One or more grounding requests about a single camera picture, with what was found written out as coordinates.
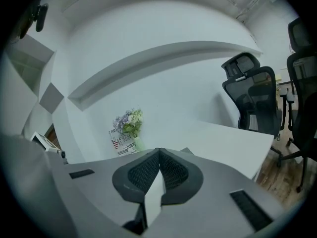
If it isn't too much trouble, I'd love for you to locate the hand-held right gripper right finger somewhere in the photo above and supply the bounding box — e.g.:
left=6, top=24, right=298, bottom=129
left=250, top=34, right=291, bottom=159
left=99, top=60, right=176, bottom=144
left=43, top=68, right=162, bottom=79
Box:
left=146, top=147, right=285, bottom=235

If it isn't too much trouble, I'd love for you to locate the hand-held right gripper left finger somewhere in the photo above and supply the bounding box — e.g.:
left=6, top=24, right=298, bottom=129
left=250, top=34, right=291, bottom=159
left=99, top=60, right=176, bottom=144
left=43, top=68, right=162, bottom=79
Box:
left=46, top=147, right=160, bottom=238

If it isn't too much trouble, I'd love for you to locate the small grey webcam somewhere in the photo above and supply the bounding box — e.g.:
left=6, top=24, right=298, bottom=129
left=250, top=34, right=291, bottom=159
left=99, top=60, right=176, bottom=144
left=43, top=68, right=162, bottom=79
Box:
left=58, top=150, right=69, bottom=165

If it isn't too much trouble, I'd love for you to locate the white framed picture stand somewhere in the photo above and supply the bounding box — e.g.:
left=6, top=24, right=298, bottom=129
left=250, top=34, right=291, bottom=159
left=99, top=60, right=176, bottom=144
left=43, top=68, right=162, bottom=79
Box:
left=30, top=131, right=59, bottom=152

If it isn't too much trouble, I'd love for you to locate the purple and white flower bouquet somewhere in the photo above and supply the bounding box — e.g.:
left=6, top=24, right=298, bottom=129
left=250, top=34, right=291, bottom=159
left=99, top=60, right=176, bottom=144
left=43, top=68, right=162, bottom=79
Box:
left=112, top=108, right=144, bottom=139

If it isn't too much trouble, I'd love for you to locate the black mesh office chair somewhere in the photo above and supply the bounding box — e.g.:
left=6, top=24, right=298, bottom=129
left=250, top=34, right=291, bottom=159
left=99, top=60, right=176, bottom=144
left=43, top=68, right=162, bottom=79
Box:
left=271, top=16, right=317, bottom=193
left=221, top=52, right=283, bottom=140

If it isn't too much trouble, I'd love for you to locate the grey square wall panel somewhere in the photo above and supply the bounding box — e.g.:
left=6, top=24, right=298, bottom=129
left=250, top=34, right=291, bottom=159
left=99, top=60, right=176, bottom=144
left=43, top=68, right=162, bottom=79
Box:
left=39, top=82, right=65, bottom=115

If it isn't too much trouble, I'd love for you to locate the black wall-mounted device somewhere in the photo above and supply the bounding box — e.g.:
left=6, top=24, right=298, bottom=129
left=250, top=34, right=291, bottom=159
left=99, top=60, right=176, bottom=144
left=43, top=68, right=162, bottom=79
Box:
left=30, top=3, right=49, bottom=33

